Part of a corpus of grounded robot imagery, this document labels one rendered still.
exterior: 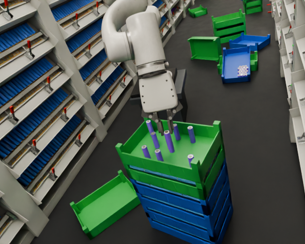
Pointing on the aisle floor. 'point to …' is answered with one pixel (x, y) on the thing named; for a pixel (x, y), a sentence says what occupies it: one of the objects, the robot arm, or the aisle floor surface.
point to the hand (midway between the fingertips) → (165, 127)
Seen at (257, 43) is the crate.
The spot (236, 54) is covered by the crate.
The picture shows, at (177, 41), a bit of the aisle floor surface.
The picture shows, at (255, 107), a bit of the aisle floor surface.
